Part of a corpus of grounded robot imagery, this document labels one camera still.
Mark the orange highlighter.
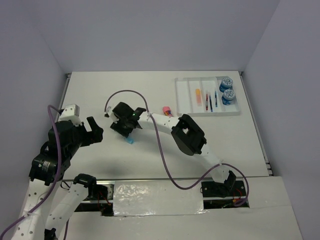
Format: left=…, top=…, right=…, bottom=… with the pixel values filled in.
left=195, top=88, right=202, bottom=106

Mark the red pen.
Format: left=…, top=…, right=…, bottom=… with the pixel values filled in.
left=205, top=91, right=209, bottom=112

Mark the blue pen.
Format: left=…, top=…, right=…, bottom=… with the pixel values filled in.
left=209, top=93, right=214, bottom=113

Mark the teal pen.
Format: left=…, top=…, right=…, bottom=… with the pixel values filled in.
left=214, top=90, right=219, bottom=108

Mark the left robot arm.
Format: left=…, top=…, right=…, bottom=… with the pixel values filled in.
left=12, top=116, right=103, bottom=240

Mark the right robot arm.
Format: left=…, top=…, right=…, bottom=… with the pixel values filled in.
left=104, top=102, right=236, bottom=197

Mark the white compartment tray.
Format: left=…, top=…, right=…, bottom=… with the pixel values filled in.
left=174, top=76, right=241, bottom=117

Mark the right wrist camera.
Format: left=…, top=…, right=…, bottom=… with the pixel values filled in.
left=104, top=106, right=119, bottom=123

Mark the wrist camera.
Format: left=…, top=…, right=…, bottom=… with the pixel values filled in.
left=104, top=106, right=119, bottom=123
left=58, top=104, right=82, bottom=125

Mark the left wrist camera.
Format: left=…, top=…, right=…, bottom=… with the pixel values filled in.
left=58, top=104, right=82, bottom=125

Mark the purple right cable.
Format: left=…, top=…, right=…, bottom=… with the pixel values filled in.
left=103, top=89, right=250, bottom=207

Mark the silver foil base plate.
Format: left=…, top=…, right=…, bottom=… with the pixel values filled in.
left=113, top=180, right=206, bottom=217

